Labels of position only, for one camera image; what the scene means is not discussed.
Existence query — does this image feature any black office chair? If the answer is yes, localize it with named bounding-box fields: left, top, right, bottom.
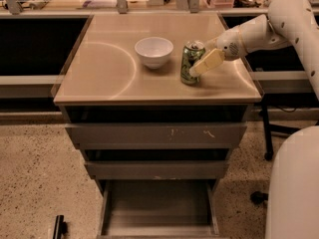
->
left=250, top=191, right=268, bottom=205

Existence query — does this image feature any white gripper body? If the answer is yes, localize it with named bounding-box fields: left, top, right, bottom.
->
left=216, top=26, right=248, bottom=61

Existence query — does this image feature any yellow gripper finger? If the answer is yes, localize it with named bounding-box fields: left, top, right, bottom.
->
left=189, top=49, right=225, bottom=77
left=204, top=38, right=217, bottom=50

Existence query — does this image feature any open bottom drawer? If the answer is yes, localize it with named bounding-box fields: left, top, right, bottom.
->
left=97, top=180, right=219, bottom=239

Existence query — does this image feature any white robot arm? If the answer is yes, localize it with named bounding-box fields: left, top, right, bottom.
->
left=190, top=0, right=319, bottom=239

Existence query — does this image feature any black object on floor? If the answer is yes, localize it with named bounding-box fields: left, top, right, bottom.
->
left=53, top=215, right=68, bottom=239

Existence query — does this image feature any black table leg with caster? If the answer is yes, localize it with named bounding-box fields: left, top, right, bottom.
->
left=261, top=102, right=273, bottom=161

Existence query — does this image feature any top grey drawer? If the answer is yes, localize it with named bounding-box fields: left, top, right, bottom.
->
left=66, top=122, right=246, bottom=149

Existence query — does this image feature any green soda can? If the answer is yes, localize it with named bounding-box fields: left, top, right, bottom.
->
left=180, top=40, right=205, bottom=85

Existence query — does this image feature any middle grey drawer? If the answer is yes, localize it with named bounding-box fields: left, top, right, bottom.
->
left=85, top=160, right=228, bottom=180

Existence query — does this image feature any grey drawer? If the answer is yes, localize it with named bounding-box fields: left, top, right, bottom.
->
left=66, top=122, right=246, bottom=149
left=85, top=160, right=228, bottom=180

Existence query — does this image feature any grey drawer cabinet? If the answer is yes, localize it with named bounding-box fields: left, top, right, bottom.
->
left=53, top=12, right=264, bottom=239

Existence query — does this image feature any white ceramic bowl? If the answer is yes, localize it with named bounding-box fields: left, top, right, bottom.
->
left=135, top=37, right=173, bottom=69

